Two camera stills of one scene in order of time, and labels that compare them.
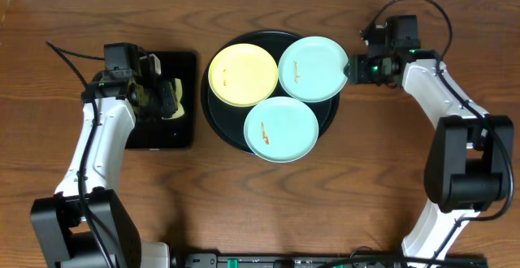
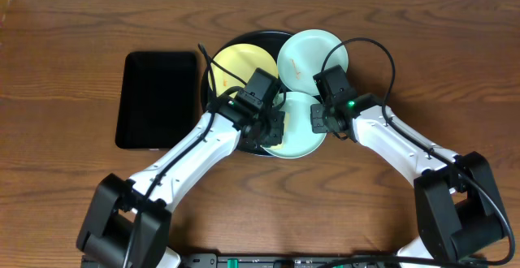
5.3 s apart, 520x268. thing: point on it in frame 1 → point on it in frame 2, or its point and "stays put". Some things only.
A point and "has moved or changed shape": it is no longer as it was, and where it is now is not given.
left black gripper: [169, 98] → [275, 127]
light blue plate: [312, 69] has moved or changed shape
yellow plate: [243, 75] stays put
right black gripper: [356, 70] → [317, 127]
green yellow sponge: [176, 86] → [286, 129]
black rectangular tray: [152, 131] stays put
